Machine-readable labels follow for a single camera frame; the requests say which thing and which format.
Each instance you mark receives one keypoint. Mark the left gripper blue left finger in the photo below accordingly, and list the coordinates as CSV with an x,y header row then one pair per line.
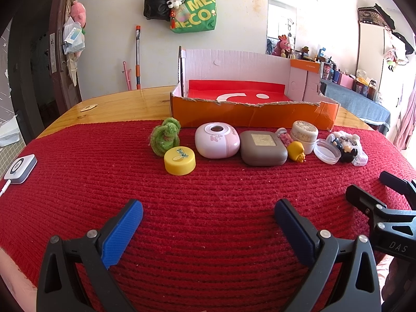
x,y
118,232

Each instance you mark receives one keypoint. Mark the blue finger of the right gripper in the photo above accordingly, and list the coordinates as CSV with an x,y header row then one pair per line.
x,y
401,186
363,201

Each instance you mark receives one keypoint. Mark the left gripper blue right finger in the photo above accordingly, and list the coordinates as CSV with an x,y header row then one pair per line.
x,y
299,232

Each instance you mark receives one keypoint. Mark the black mouse figurine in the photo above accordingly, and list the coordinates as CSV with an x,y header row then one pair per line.
x,y
347,147

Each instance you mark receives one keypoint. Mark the clear round lid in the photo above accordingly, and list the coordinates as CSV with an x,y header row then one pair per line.
x,y
326,152

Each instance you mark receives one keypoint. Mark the yellow duck figurine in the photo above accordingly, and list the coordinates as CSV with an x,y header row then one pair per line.
x,y
296,151

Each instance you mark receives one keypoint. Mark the white round cream jar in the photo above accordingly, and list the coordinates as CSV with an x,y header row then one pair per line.
x,y
305,133

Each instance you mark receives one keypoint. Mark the grey square case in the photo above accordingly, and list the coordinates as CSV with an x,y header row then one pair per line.
x,y
262,148

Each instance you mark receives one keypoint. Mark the pink figurine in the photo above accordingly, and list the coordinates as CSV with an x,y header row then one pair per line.
x,y
284,136

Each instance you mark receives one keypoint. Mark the pink My Melody case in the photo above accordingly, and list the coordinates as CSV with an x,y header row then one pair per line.
x,y
217,140

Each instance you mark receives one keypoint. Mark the small clear plastic box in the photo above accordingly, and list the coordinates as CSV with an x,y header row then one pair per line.
x,y
361,159

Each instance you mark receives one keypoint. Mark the white fluffy star hairclip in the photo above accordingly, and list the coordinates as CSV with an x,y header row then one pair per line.
x,y
333,135

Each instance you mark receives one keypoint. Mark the pink curtain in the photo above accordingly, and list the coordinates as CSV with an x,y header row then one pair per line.
x,y
407,124

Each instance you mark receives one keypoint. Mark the blue covered side table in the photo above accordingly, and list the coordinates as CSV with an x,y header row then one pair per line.
x,y
367,110

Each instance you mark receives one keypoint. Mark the red knitted table mat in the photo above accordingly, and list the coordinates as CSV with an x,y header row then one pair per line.
x,y
208,241

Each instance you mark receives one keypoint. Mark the pink storage box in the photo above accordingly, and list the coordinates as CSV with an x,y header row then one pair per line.
x,y
346,81

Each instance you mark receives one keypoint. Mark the white square charger device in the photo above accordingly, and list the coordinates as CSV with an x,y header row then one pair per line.
x,y
20,169

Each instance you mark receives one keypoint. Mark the white wardrobe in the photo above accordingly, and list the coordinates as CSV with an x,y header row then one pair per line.
x,y
385,55

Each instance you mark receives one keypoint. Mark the small beige tag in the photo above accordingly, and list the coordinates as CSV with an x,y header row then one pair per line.
x,y
88,108

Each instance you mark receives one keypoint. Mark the orange white cardboard box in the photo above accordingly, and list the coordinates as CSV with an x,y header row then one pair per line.
x,y
301,80

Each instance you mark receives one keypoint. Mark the pink hanger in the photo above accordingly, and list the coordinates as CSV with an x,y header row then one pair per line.
x,y
127,74

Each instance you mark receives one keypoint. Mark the dark wooden door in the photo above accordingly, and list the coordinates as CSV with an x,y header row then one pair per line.
x,y
42,88

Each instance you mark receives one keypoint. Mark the pink rabbit plush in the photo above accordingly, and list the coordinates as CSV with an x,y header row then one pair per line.
x,y
283,47

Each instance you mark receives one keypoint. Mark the pink pig plush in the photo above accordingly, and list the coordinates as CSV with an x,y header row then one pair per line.
x,y
78,13

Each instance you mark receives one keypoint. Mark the green tote bag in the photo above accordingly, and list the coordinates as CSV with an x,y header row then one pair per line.
x,y
194,16

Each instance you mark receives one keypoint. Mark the white panda plush charm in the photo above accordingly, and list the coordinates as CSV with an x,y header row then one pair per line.
x,y
174,4

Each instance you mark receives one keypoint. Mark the orange silver mop handle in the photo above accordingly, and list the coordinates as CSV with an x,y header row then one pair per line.
x,y
137,56

